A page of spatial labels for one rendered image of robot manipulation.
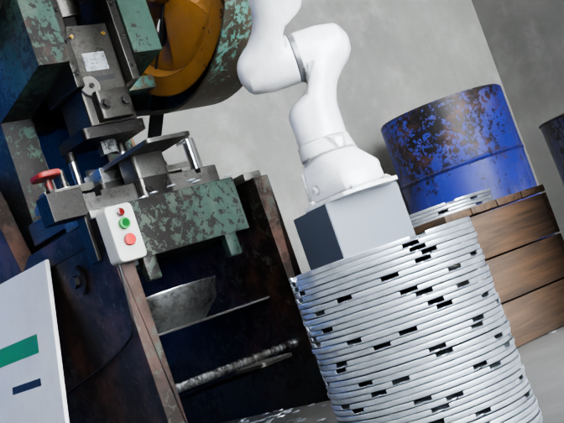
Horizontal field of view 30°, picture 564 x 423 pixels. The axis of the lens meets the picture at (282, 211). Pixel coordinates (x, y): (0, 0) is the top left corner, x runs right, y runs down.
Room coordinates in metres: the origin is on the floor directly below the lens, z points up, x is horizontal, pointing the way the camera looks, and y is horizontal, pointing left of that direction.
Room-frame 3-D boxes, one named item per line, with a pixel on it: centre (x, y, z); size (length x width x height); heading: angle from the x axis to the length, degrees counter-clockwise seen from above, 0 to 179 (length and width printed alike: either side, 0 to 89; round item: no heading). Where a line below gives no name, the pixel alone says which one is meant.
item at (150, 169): (2.74, 0.29, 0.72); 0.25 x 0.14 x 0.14; 40
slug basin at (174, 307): (2.88, 0.40, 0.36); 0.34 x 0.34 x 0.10
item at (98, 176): (2.87, 0.40, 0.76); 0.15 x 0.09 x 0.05; 130
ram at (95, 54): (2.84, 0.37, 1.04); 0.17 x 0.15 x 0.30; 40
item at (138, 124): (2.88, 0.40, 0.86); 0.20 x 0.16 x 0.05; 130
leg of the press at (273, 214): (3.15, 0.28, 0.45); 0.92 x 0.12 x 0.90; 40
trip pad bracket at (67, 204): (2.50, 0.49, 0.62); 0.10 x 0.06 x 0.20; 130
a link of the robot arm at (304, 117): (2.29, -0.17, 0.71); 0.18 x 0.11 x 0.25; 91
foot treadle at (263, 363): (2.77, 0.31, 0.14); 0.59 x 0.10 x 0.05; 40
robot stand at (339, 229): (2.29, -0.14, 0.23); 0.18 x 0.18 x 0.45; 24
